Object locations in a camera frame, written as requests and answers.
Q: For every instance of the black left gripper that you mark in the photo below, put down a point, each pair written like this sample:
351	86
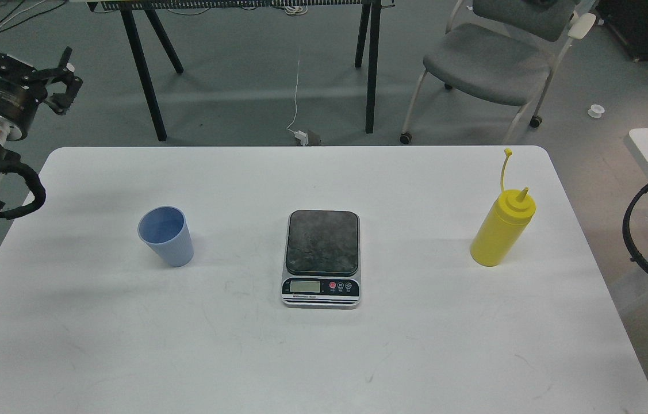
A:
19	103

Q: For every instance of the yellow squeeze bottle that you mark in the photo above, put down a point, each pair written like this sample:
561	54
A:
510	214

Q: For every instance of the blue plastic cup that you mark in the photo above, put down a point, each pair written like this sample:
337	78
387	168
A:
165	230

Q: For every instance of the digital kitchen scale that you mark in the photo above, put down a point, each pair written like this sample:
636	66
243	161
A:
322	262

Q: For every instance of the small white spool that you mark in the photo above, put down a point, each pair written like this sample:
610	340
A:
595	111

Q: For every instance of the grey office chair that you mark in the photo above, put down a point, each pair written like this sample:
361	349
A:
497	67

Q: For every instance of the black trestle table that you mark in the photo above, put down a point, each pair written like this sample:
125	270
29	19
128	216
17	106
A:
247	52

